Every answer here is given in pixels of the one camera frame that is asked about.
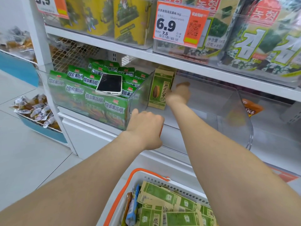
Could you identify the blue display bin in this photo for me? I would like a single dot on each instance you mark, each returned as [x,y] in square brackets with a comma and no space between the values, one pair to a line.
[44,132]
[16,68]

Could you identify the person's right fingers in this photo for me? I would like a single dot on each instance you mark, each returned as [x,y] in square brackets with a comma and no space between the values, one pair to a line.
[183,85]

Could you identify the person's left fingers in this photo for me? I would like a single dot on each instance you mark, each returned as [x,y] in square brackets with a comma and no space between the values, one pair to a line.
[150,116]

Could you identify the white orange price tag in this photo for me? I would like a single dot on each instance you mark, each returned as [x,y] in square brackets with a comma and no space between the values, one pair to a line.
[50,4]
[174,23]

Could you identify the green white seaweed packet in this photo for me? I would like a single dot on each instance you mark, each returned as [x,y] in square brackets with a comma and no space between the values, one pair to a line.
[265,42]
[218,28]

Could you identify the pile of wrapped brown snacks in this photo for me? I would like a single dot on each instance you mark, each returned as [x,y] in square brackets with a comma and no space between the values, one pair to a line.
[18,43]
[35,110]

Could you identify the clear plastic shelf bin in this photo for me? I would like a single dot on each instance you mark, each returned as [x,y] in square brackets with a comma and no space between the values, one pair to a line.
[235,120]

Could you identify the clear bin with yellow packets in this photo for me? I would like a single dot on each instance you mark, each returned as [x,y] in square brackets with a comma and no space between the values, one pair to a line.
[147,43]

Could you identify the orange snack packet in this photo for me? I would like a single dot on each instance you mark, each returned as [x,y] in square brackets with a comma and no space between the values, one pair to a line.
[252,108]

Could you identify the red shelf label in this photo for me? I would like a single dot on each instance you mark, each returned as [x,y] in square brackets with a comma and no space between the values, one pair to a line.
[283,175]

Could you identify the white shelf unit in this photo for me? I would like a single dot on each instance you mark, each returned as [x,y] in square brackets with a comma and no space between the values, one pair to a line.
[141,53]

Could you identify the person's left forearm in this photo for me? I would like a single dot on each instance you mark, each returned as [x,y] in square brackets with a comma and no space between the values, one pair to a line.
[77,185]

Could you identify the person's left hand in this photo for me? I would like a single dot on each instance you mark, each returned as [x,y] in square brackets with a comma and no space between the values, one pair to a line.
[145,130]

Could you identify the clear bin with seaweed packets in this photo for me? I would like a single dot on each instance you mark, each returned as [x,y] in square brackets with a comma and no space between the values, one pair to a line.
[211,61]

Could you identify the white smartphone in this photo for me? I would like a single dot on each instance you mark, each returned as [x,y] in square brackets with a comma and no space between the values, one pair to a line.
[109,83]

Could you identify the brown snack packet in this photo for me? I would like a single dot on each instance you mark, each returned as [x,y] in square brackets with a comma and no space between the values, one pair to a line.
[127,204]

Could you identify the green tan seed packet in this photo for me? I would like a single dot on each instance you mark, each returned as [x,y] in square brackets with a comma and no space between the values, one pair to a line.
[158,91]
[162,194]
[150,216]
[183,220]
[209,216]
[168,68]

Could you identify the yellow seaweed snack packet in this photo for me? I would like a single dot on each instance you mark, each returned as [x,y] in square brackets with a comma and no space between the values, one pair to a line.
[131,21]
[73,14]
[98,16]

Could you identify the clear bin with green packets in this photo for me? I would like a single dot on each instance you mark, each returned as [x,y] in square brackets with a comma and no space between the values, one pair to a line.
[44,88]

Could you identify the person's right hand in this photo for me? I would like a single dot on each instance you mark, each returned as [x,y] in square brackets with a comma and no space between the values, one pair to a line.
[180,95]

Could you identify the person's right forearm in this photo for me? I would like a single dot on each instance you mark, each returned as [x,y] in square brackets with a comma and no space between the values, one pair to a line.
[223,167]

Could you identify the group of green snack packets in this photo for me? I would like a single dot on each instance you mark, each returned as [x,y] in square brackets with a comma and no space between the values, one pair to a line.
[94,105]

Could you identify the blue snack packet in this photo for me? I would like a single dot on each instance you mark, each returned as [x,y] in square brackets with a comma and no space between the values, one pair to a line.
[132,209]

